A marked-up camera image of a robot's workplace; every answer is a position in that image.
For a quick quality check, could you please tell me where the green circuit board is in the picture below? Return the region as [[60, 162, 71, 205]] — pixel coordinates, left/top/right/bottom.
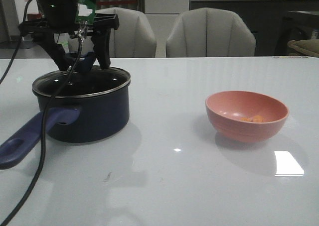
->
[[75, 0, 96, 25]]

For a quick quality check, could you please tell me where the white cabinet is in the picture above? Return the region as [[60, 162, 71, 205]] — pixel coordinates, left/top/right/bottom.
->
[[144, 0, 189, 58]]

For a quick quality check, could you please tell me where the red barrier tape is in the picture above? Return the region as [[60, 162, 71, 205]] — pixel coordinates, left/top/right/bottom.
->
[[96, 0, 139, 5]]

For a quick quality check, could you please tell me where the red trash bin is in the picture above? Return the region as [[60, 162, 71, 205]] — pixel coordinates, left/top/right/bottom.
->
[[26, 13, 42, 21]]

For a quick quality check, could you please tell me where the dark kitchen counter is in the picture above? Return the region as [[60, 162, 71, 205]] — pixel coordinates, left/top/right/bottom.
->
[[189, 0, 319, 56]]

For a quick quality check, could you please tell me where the right beige chair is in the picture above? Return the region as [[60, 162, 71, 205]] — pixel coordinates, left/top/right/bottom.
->
[[165, 7, 256, 58]]

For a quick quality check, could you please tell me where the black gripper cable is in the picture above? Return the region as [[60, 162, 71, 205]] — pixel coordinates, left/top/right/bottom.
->
[[0, 0, 87, 226]]

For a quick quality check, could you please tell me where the beige sofa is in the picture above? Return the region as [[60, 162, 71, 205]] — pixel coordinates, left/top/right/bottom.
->
[[287, 39, 319, 58]]

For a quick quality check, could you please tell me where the left beige chair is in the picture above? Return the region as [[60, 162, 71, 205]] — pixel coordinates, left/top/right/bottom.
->
[[67, 7, 157, 59]]

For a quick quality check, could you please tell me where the pink bowl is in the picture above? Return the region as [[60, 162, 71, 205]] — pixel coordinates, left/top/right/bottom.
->
[[205, 91, 289, 143]]

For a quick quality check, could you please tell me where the beige chair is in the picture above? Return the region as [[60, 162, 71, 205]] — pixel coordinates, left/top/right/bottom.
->
[[165, 7, 256, 58], [67, 7, 157, 59]]

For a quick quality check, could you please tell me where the dark blue saucepan purple handle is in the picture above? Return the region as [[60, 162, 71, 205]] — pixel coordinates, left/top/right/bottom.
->
[[0, 66, 132, 170]]

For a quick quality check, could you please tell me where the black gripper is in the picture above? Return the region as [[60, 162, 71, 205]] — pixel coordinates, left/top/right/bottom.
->
[[18, 0, 119, 71]]

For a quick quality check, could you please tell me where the dark side table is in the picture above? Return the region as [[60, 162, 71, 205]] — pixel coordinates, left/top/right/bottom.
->
[[274, 11, 319, 56]]

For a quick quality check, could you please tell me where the glass lid blue knob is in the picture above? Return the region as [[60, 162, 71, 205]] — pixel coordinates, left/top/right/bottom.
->
[[32, 51, 131, 99]]

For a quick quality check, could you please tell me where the orange ham slice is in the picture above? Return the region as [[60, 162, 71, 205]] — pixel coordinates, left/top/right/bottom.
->
[[251, 115, 265, 123]]

